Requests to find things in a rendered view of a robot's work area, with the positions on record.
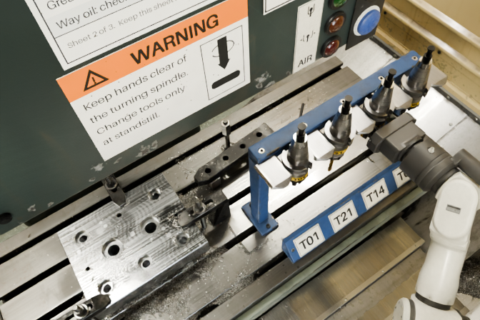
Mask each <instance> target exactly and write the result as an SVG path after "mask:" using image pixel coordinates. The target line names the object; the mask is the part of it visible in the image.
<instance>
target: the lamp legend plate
mask: <svg viewBox="0 0 480 320"><path fill-rule="evenodd" d="M323 6H324V0H311V1H309V2H307V3H305V4H303V5H301V6H299V7H298V14H297V23H296V38H295V47H294V62H293V71H292V73H293V74H294V73H296V72H298V71H299V70H301V69H303V68H305V67H307V66H308V65H310V64H312V63H314V62H315V59H316V50H317V45H318V40H319V31H320V26H321V17H322V11H323Z"/></svg>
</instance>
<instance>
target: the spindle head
mask: <svg viewBox="0 0 480 320"><path fill-rule="evenodd" d="M223 1H226V0H216V1H214V2H211V3H210V4H207V5H206V6H203V7H201V8H199V9H197V10H195V11H192V12H190V13H188V14H186V15H183V16H181V17H179V18H177V19H174V20H173V21H170V22H169V23H167V24H164V25H162V26H160V27H158V28H156V29H153V30H151V31H149V32H147V33H145V34H142V35H141V36H138V37H136V38H134V39H132V40H130V41H127V42H125V43H123V44H121V45H119V46H116V47H114V48H112V49H110V50H108V51H105V52H104V53H102V54H99V55H97V56H95V57H93V58H91V59H88V60H86V61H84V62H82V63H80V64H77V65H76V66H73V67H71V68H69V69H67V70H65V71H64V69H63V67H62V66H61V64H60V62H59V60H58V59H57V57H56V54H55V53H54V51H53V49H52V48H51V46H50V44H49V42H48V41H47V39H46V37H45V36H44V33H43V31H42V30H41V28H40V26H39V24H38V23H37V21H36V19H35V18H34V15H33V14H32V12H31V10H30V8H29V6H28V5H27V3H26V1H25V0H0V235H2V234H5V233H6V232H8V231H11V230H12V229H14V228H16V227H17V226H19V225H21V224H23V223H24V222H26V221H28V220H30V219H32V218H34V217H35V216H37V215H39V214H41V213H43V212H44V211H46V210H48V209H50V208H51V207H53V206H56V205H57V204H59V203H61V202H63V201H64V200H66V199H68V198H70V197H71V196H73V195H75V194H77V193H79V192H80V191H83V190H84V189H86V188H88V187H90V186H91V185H93V184H95V183H96V182H98V181H101V180H102V179H104V178H106V177H108V176H109V175H111V174H113V173H115V172H116V171H118V170H120V169H122V168H124V167H125V166H128V165H129V164H131V163H133V162H135V161H136V160H138V159H140V158H142V157H143V156H146V155H147V154H149V153H151V152H153V151H155V150H156V149H158V148H160V147H162V146H163V145H165V144H167V143H169V142H170V141H173V140H174V139H176V138H178V137H180V136H181V135H183V134H185V133H187V132H188V131H191V130H192V129H194V128H196V127H198V126H200V125H201V124H203V123H205V122H207V121H208V120H210V119H212V118H214V117H215V116H218V115H219V114H221V113H223V112H225V111H227V110H228V109H230V108H232V107H234V106H236V105H237V104H240V103H241V102H243V101H245V100H247V99H248V98H250V97H252V96H253V95H255V94H257V93H259V92H260V91H263V90H264V89H266V88H268V87H270V86H272V85H274V84H275V83H277V82H279V81H281V80H282V79H285V78H286V77H288V76H290V75H292V71H293V62H294V47H295V38H296V23H297V14H298V7H299V6H301V5H303V4H305V3H307V2H309V1H311V0H293V1H291V2H289V3H287V4H285V5H283V6H281V7H279V8H277V9H275V10H273V11H271V12H269V13H267V14H265V15H263V0H247V5H248V27H249V69H250V83H248V84H246V85H244V86H243V87H241V88H239V89H237V90H235V91H233V92H231V93H230V94H227V95H226V96H224V97H222V98H220V99H219V100H217V101H215V102H213V103H211V104H209V105H208V106H205V107H204V108H202V109H200V110H198V111H196V112H194V113H193V114H191V115H189V116H187V117H185V118H184V119H182V120H180V121H178V122H176V123H175V124H172V125H171V126H168V127H167V128H165V129H163V130H161V131H159V132H158V133H156V134H154V135H152V136H150V137H149V138H147V139H144V140H143V141H141V142H139V143H137V144H135V145H133V146H132V147H130V148H128V149H126V150H125V151H123V152H121V153H119V154H117V155H116V156H113V157H111V158H110V159H108V160H106V161H104V159H103V157H102V156H101V154H100V153H99V150H98V149H97V147H96V146H95V144H94V142H93V141H92V139H91V137H90V136H89V134H88V132H87V131H86V129H85V128H84V125H83V124H82V122H81V120H80V119H79V117H78V116H77V114H76V112H75V111H74V109H73V107H72V105H71V104H70V102H69V100H68V99H67V97H66V95H65V94H64V92H63V91H62V89H61V87H60V86H59V84H58V82H57V80H56V79H58V78H60V77H62V76H64V75H66V74H69V73H71V72H73V71H75V70H77V69H80V68H81V67H83V66H86V65H87V64H90V63H92V62H94V61H96V60H99V59H101V58H103V57H105V56H107V55H109V54H112V53H114V52H115V51H118V50H120V49H122V48H124V47H126V46H129V45H131V44H133V43H135V42H137V41H140V40H142V39H144V38H146V37H148V36H151V35H152V34H155V33H156V32H158V31H161V30H163V29H165V28H167V27H169V26H172V25H174V24H176V23H178V22H180V21H183V20H184V19H187V18H189V17H190V16H193V15H195V14H197V13H199V12H201V11H204V10H206V9H208V8H210V7H213V6H215V5H217V4H219V3H221V2H223ZM355 3H356V0H348V1H347V2H346V4H345V5H344V6H342V7H341V8H340V9H337V10H332V9H330V8H329V0H324V6H323V11H322V17H321V26H320V31H319V40H318V45H317V50H316V59H315V61H317V60H319V59H320V58H322V56H321V48H322V46H323V45H324V43H325V42H326V40H328V39H329V38H330V37H332V36H340V37H341V45H340V47H342V46H344V45H346V41H347V38H348V34H349V28H350V25H351V19H352V15H353V12H354V6H355ZM337 11H343V12H345V13H346V21H345V24H344V25H343V27H342V28H341V29H340V30H339V31H338V32H337V33H335V34H333V35H331V36H329V35H327V34H325V32H324V27H325V24H326V22H327V20H328V19H329V17H330V16H331V15H332V14H334V13H335V12H337ZM340 47H339V48H340Z"/></svg>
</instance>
